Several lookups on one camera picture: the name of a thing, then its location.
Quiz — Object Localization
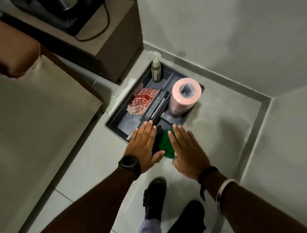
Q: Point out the person's right hand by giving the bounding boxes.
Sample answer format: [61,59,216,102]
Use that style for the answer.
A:
[168,124,211,181]

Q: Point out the person's left hand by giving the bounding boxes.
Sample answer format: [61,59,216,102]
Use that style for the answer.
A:
[123,120,165,174]

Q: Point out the person's right forearm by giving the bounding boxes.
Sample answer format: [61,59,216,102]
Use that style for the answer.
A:
[203,172,307,233]

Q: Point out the person's left forearm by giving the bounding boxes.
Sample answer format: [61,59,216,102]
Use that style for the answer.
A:
[41,167,137,233]

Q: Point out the green sponge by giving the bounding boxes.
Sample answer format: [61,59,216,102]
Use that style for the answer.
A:
[158,129,176,159]

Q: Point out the black wrist watch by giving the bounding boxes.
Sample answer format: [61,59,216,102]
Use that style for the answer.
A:
[118,155,142,181]

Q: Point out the grey plastic cleaning caddy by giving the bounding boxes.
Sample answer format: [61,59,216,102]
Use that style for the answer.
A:
[105,60,205,154]

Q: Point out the red white striped cloth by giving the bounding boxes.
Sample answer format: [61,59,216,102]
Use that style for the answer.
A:
[127,88,159,116]

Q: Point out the black thread wristband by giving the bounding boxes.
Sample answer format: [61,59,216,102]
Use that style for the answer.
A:
[198,166,219,201]

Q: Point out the pink wipe roll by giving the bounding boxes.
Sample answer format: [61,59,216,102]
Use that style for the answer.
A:
[168,77,202,118]

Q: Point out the person's black left shoe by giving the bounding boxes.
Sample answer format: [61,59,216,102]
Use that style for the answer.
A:
[143,177,167,222]

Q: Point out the person's black shoe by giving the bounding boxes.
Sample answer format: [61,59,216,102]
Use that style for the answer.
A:
[143,177,167,222]
[167,200,207,233]

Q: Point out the silver metal bangle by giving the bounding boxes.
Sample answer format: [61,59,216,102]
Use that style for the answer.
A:
[215,179,238,215]

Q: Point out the person's black right shoe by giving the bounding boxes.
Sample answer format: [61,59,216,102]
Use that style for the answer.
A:
[167,200,207,233]

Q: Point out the spray bottle with white nozzle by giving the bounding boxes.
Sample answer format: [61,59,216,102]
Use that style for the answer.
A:
[149,51,162,83]

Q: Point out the person's light trouser leg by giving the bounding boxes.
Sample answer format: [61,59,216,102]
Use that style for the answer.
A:
[138,218,162,233]

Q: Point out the bed with beige sheet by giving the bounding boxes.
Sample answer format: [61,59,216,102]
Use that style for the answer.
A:
[0,44,104,233]

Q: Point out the brown wooden bedside cabinet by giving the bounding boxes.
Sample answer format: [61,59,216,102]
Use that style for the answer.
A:
[0,0,144,84]

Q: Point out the black appliance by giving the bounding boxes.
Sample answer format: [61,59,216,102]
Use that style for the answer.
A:
[10,0,106,37]

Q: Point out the black power cable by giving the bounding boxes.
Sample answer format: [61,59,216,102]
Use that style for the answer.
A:
[75,2,111,42]

